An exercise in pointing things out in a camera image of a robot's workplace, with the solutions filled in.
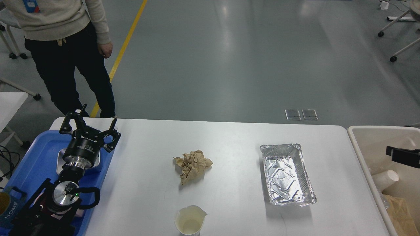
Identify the right floor outlet plate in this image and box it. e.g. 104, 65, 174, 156
302, 109, 319, 121

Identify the white paper cup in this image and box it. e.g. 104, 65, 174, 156
372, 170, 400, 192

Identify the left floor outlet plate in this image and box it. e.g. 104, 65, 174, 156
285, 109, 302, 121

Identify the square steel tray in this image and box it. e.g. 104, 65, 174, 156
56, 148, 102, 175

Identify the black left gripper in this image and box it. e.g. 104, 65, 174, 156
59, 104, 121, 169

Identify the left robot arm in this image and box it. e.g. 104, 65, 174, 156
1, 111, 121, 236

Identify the person's hand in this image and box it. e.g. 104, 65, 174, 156
97, 42, 114, 59

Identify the white chair base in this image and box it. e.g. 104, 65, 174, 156
378, 0, 420, 63

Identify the beige waste bin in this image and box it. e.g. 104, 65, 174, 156
347, 126, 420, 236

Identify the brown paper bag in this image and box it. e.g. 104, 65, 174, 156
383, 195, 419, 236

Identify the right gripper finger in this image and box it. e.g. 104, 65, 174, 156
386, 146, 420, 168

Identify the grey office chair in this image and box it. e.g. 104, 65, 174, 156
0, 8, 42, 101

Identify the white side table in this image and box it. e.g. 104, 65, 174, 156
0, 91, 28, 131

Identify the crumpled brown paper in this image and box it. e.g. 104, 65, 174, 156
173, 150, 213, 185

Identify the person in dark trousers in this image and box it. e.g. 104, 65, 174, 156
3, 0, 116, 118

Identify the floor outlet plate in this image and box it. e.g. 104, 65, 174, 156
285, 109, 302, 121
302, 109, 319, 121

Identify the aluminium foil container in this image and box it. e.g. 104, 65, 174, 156
260, 143, 317, 207

